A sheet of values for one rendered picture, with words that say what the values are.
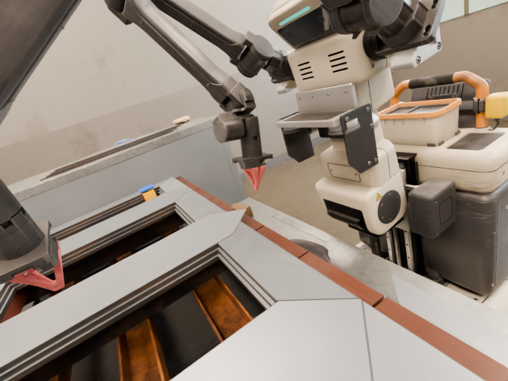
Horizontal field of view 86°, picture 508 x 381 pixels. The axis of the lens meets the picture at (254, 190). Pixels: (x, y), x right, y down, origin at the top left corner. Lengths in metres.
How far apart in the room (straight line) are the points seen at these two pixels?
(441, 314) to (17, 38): 0.72
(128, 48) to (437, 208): 3.03
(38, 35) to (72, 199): 1.17
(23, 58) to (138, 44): 2.95
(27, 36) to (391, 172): 0.81
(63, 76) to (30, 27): 2.85
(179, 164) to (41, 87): 1.99
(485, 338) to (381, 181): 0.43
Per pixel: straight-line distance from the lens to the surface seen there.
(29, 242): 0.49
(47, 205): 1.55
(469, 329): 0.60
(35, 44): 0.42
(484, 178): 0.99
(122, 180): 1.51
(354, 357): 0.40
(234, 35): 0.91
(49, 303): 0.86
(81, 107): 3.23
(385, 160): 0.85
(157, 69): 3.33
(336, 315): 0.44
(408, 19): 0.66
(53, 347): 0.72
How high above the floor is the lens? 1.18
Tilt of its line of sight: 21 degrees down
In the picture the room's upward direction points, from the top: 19 degrees counter-clockwise
